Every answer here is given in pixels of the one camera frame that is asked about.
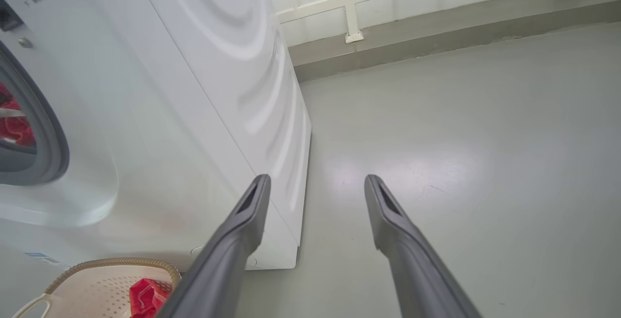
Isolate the red mesh garment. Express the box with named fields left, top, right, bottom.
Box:
left=129, top=278, right=170, bottom=318

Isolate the blue energy label sticker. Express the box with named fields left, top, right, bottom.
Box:
left=24, top=252, right=68, bottom=266

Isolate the grey rubber door gasket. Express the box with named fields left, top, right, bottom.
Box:
left=0, top=41, right=70, bottom=186

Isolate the cream laundry basket brown rim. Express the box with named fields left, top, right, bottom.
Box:
left=11, top=258, right=182, bottom=318

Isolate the red and white garment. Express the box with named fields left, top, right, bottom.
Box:
left=0, top=83, right=37, bottom=148

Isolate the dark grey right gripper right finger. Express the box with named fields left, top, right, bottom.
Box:
left=364, top=174, right=481, bottom=318

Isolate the white metal railing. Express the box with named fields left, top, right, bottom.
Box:
left=277, top=0, right=563, bottom=44

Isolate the white front-load washing machine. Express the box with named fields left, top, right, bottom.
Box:
left=0, top=0, right=312, bottom=271

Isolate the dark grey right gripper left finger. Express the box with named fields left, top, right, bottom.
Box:
left=155, top=174, right=271, bottom=318

